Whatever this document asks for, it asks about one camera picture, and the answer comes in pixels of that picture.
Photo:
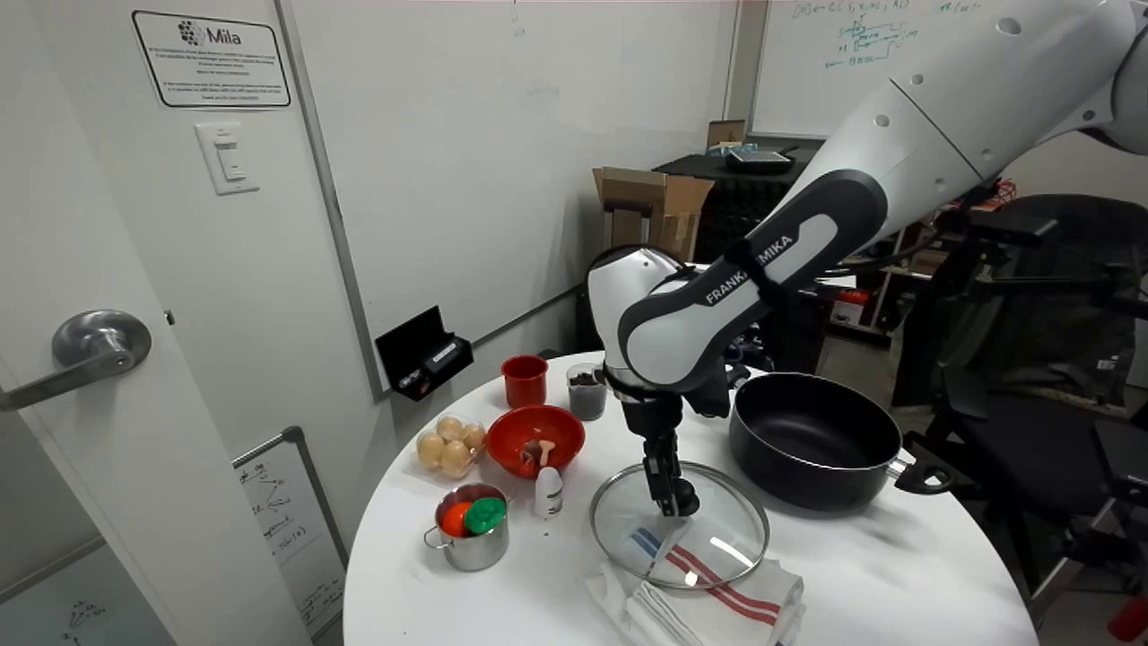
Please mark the small metal cup with toys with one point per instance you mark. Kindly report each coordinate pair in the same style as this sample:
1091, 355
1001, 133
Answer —
471, 528

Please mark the pile of beige round foods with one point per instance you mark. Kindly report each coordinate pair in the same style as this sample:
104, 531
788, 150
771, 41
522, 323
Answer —
448, 445

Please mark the small white bottle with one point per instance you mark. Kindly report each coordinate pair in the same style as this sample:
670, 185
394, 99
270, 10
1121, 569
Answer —
547, 493

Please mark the white framed notice sign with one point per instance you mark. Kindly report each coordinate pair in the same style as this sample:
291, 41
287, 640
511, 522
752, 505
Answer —
211, 62

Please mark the brown cardboard box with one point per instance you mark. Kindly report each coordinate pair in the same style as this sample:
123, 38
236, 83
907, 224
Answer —
650, 211

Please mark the large black cooking pot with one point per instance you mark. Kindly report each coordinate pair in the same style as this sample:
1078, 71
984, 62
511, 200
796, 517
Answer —
820, 445

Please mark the red mug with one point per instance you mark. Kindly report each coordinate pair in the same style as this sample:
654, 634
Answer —
526, 382

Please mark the small whiteboard leaning on wall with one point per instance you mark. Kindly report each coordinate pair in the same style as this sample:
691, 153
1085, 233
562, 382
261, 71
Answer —
296, 526

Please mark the black office chair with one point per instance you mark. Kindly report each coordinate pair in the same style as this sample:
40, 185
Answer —
1022, 346

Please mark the white cloth with red stripes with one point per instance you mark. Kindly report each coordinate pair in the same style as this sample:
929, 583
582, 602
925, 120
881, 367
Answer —
680, 602

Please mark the silver door lever handle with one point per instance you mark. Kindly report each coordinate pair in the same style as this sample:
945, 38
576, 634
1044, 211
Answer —
86, 346

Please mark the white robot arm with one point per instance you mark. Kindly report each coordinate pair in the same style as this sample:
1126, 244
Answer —
940, 124

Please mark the black wall-mounted tray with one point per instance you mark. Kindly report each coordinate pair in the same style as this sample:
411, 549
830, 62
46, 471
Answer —
419, 353

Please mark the glass lid with black knob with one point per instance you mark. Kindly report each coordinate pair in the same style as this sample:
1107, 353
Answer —
717, 543

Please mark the orange spoon in bowl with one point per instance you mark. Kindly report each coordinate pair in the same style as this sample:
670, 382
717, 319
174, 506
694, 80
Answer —
540, 452

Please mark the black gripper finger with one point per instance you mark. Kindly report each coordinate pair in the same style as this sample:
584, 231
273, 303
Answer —
685, 495
662, 495

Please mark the white light switch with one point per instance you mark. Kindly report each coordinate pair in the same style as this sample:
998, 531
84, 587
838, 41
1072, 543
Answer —
224, 154

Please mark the red plastic bowl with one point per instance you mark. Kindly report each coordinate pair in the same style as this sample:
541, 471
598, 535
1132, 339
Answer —
516, 427

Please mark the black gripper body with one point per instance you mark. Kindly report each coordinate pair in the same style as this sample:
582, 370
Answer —
654, 419

